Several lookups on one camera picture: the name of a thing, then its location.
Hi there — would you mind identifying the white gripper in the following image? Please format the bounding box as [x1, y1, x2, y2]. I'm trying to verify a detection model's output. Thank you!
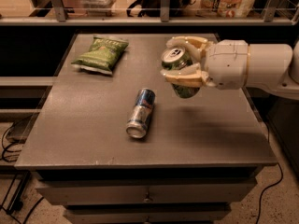
[160, 36, 249, 90]

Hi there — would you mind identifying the green soda can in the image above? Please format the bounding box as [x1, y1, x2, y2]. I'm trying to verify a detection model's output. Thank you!
[161, 46, 199, 99]

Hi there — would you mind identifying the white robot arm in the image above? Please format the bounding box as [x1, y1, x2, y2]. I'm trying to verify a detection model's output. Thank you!
[161, 36, 299, 100]

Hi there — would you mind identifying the blue silver energy drink can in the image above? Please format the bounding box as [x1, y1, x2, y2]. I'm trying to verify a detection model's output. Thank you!
[126, 89, 155, 138]

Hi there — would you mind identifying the black bag on shelf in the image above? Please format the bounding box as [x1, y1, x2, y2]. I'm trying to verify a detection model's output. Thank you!
[126, 0, 195, 17]

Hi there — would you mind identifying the green chip bag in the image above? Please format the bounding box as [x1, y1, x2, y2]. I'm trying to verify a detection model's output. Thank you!
[71, 36, 129, 76]

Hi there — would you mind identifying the grey drawer cabinet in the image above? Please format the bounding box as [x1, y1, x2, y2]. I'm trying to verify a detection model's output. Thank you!
[17, 35, 276, 224]

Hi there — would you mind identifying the metal shelf rail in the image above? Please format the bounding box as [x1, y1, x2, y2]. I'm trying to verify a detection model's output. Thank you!
[0, 0, 299, 26]

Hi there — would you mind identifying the black cable right floor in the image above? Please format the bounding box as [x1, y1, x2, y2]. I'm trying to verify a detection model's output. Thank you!
[254, 133, 284, 224]

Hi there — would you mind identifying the black cables left floor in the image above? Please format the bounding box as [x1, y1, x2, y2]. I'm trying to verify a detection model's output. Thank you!
[0, 121, 45, 224]

